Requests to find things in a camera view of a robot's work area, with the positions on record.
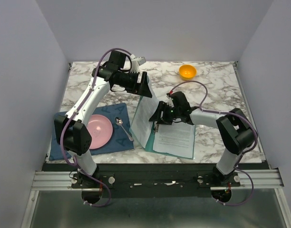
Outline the purple cable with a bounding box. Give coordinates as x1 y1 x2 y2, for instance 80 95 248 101
59 48 112 208
168 80 258 207

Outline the pink plate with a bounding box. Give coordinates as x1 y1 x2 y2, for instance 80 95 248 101
87 114 113 150

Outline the silver spoon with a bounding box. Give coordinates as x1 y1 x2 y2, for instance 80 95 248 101
115 117 134 142

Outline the blue letter placemat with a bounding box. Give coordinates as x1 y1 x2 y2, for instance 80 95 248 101
48 103 134 161

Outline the teal folder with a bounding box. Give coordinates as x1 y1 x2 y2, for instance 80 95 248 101
130 78 196 160

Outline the black mounting base bar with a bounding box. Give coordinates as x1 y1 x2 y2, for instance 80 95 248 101
32 164 240 202

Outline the aluminium rail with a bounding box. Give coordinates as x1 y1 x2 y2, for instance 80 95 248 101
31 170 284 191

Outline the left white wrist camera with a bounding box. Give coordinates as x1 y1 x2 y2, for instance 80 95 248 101
129 54 146 73

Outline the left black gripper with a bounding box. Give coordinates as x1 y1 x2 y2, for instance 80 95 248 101
117 70 153 98

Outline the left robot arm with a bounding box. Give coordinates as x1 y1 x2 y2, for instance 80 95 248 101
54 48 152 188

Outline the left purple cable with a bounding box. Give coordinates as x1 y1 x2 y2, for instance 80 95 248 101
59 48 112 208

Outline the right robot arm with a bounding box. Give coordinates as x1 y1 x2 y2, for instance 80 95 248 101
149 92 258 186

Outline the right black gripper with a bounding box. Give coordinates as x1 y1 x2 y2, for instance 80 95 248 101
149 100 181 125

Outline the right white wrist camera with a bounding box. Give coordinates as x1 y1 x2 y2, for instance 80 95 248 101
167 95 174 107

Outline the chrome folder clip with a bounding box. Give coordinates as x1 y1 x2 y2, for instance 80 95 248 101
154 121 159 133

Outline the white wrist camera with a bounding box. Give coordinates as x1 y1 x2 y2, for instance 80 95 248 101
167 95 174 107
129 54 146 73

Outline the orange bowl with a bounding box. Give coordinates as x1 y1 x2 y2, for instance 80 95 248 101
179 65 197 81

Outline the printed paper sheet bottom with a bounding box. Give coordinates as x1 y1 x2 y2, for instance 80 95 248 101
153 123 195 159

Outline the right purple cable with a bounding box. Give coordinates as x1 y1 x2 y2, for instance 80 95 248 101
168 80 258 207

